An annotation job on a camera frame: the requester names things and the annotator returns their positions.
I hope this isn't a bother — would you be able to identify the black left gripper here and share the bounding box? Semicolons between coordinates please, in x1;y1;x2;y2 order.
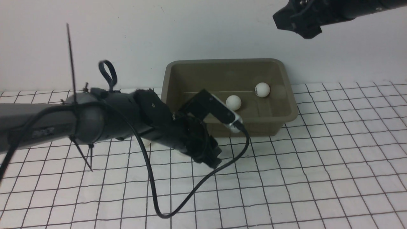
134;90;222;169

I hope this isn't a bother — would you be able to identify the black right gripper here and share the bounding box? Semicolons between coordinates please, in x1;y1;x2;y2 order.
273;0;353;39

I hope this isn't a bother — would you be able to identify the white printed ping-pong ball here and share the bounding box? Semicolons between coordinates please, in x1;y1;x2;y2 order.
254;82;271;98

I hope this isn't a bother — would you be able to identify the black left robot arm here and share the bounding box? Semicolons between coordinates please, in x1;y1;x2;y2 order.
18;87;221;169

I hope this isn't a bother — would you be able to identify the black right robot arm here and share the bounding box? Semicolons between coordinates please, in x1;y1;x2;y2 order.
273;0;407;39

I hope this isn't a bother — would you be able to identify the olive green plastic bin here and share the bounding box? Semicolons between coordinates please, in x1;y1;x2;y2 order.
161;58;298;137

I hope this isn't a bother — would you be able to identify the white checkered tablecloth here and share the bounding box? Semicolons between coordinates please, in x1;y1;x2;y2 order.
0;81;407;229

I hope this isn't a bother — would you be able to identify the black left camera cable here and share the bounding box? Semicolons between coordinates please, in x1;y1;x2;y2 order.
0;102;250;219

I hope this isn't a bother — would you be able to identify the black cable tie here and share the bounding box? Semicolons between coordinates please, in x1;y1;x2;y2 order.
66;23;93;172

